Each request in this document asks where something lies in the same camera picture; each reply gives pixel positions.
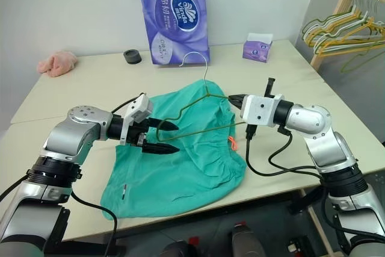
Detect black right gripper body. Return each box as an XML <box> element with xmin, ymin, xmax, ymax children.
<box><xmin>263</xmin><ymin>77</ymin><xmax>276</xmax><ymax>99</ymax></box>

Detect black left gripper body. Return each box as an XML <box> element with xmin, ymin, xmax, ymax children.
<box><xmin>127</xmin><ymin>120</ymin><xmax>151</xmax><ymax>150</ymax></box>

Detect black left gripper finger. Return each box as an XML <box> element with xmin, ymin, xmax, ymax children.
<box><xmin>141</xmin><ymin>141</ymin><xmax>181</xmax><ymax>155</ymax></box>
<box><xmin>147</xmin><ymin>117</ymin><xmax>180</xmax><ymax>133</ymax></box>

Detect green shorts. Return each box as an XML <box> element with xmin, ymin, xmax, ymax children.
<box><xmin>100</xmin><ymin>78</ymin><xmax>248</xmax><ymax>221</ymax></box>

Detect small purple tissue box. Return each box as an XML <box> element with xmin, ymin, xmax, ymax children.
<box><xmin>242</xmin><ymin>32</ymin><xmax>274</xmax><ymax>64</ymax></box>

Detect black round cap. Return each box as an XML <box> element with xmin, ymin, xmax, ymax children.
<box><xmin>123</xmin><ymin>48</ymin><xmax>143</xmax><ymax>66</ymax></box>

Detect purple tissue roll pack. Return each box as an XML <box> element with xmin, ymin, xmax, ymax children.
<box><xmin>138</xmin><ymin>0</ymin><xmax>211</xmax><ymax>66</ymax></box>

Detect dark rounded shape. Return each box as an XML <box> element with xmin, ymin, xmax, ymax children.
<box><xmin>230</xmin><ymin>222</ymin><xmax>260</xmax><ymax>257</ymax></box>
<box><xmin>158</xmin><ymin>240</ymin><xmax>189</xmax><ymax>257</ymax></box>

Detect pink cloth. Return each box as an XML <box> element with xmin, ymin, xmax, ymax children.
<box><xmin>36</xmin><ymin>51</ymin><xmax>79</xmax><ymax>78</ymax></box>

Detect white table leg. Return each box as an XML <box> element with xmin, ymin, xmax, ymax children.
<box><xmin>300</xmin><ymin>189</ymin><xmax>334</xmax><ymax>257</ymax></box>

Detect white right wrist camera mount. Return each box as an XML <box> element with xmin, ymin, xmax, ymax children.
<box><xmin>239</xmin><ymin>93</ymin><xmax>285</xmax><ymax>128</ymax></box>

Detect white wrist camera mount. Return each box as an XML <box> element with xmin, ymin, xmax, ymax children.
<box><xmin>239</xmin><ymin>93</ymin><xmax>285</xmax><ymax>128</ymax></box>
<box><xmin>119</xmin><ymin>93</ymin><xmax>155</xmax><ymax>146</ymax></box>

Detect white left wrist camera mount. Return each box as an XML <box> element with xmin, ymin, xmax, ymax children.
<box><xmin>119</xmin><ymin>93</ymin><xmax>155</xmax><ymax>146</ymax></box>

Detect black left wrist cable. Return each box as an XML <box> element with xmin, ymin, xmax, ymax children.
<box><xmin>110</xmin><ymin>92</ymin><xmax>146</xmax><ymax>114</ymax></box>

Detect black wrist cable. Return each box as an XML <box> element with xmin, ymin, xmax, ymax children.
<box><xmin>110</xmin><ymin>92</ymin><xmax>146</xmax><ymax>114</ymax></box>
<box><xmin>244</xmin><ymin>124</ymin><xmax>320</xmax><ymax>177</ymax></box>
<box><xmin>268</xmin><ymin>126</ymin><xmax>316</xmax><ymax>170</ymax></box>

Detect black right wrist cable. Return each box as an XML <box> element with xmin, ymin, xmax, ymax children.
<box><xmin>268</xmin><ymin>126</ymin><xmax>316</xmax><ymax>170</ymax></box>
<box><xmin>244</xmin><ymin>124</ymin><xmax>320</xmax><ymax>177</ymax></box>

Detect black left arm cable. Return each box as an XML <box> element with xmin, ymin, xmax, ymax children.
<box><xmin>70</xmin><ymin>191</ymin><xmax>119</xmax><ymax>240</ymax></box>

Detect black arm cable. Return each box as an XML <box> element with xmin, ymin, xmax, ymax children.
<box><xmin>318</xmin><ymin>185</ymin><xmax>362</xmax><ymax>240</ymax></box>
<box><xmin>70</xmin><ymin>191</ymin><xmax>119</xmax><ymax>240</ymax></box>

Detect olive green wire hanger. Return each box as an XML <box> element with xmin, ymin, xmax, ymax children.
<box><xmin>301</xmin><ymin>13</ymin><xmax>353</xmax><ymax>41</ymax></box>

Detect yellow wire hanger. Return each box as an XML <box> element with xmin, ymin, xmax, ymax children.
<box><xmin>303</xmin><ymin>7</ymin><xmax>385</xmax><ymax>48</ymax></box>

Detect white wire hanger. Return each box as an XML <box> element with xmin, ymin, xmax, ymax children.
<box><xmin>306</xmin><ymin>0</ymin><xmax>385</xmax><ymax>56</ymax></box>

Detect light green wire hanger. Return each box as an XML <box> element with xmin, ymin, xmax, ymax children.
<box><xmin>340</xmin><ymin>17</ymin><xmax>385</xmax><ymax>74</ymax></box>

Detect black table bracket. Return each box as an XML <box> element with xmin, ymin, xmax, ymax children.
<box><xmin>287</xmin><ymin>189</ymin><xmax>311</xmax><ymax>214</ymax></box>

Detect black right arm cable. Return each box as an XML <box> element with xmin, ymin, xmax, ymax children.
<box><xmin>318</xmin><ymin>185</ymin><xmax>362</xmax><ymax>240</ymax></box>

